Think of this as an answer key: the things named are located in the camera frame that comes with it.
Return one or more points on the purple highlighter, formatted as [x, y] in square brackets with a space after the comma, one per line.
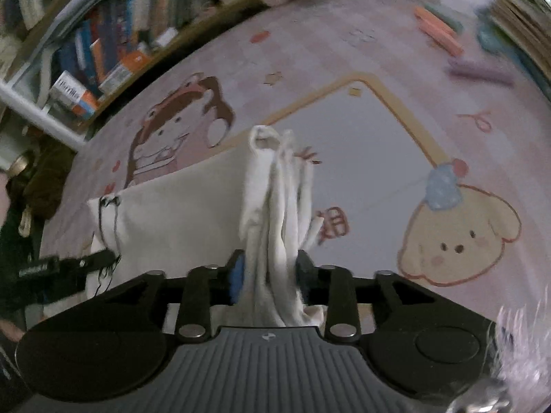
[481, 73]

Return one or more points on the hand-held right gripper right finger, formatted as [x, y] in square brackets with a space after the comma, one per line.
[308, 275]

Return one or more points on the orange and white flat box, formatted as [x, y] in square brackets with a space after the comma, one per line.
[125, 71]

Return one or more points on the row of colourful books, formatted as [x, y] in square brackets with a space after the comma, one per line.
[120, 26]

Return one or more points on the pink soft cushion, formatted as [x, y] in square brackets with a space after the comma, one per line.
[4, 200]

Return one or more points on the cream t-shirt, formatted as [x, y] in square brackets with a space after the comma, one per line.
[181, 206]

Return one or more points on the small white box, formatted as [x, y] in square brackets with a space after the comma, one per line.
[167, 37]

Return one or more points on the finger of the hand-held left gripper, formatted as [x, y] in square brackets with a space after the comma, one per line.
[90, 261]

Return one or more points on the stack of flat books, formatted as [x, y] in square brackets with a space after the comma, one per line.
[523, 13]

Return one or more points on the metal bowl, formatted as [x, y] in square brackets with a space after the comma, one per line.
[18, 164]

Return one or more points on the green highlighter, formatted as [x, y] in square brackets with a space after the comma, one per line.
[450, 15]

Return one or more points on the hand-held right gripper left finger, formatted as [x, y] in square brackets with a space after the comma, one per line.
[236, 277]

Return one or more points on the white and orange tall box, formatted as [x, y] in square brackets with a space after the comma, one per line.
[73, 94]

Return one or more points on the teal small object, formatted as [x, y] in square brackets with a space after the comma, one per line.
[491, 38]

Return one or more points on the orange highlighter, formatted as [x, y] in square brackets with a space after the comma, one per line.
[442, 39]
[434, 20]

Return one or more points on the dark brown cloth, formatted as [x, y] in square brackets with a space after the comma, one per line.
[49, 176]

